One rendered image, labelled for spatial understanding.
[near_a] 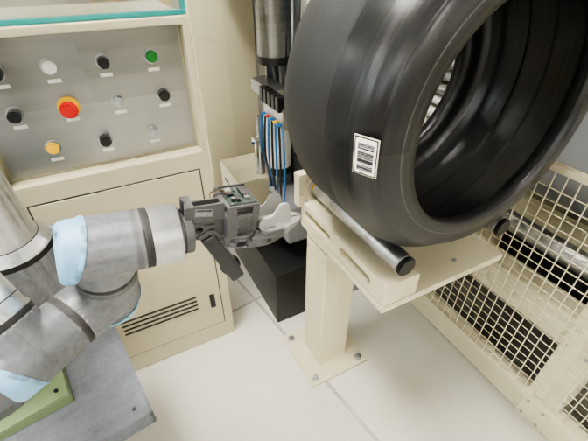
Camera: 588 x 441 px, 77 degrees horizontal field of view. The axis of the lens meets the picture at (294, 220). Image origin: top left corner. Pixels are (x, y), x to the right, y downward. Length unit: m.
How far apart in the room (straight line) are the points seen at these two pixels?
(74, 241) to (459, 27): 0.55
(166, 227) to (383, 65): 0.36
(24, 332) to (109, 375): 0.45
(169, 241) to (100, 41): 0.69
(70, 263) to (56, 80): 0.68
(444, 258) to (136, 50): 0.95
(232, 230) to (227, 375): 1.14
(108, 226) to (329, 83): 0.37
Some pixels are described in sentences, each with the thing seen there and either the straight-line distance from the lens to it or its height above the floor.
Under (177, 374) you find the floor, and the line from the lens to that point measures 1.72.
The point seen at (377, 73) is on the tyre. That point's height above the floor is 1.28.
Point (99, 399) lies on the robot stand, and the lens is 1.01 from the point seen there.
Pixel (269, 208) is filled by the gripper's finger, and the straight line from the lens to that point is 0.66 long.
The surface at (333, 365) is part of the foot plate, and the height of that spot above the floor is 0.01.
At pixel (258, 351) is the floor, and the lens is 1.71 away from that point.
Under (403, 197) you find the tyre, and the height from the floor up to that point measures 1.09.
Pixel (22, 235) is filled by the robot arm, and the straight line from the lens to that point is 0.90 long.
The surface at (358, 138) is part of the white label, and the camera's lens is 0.54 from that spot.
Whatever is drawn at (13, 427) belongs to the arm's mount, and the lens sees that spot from 1.04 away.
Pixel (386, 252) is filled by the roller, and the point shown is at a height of 0.91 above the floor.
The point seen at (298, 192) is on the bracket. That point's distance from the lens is 0.96.
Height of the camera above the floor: 1.41
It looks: 36 degrees down
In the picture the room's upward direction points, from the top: straight up
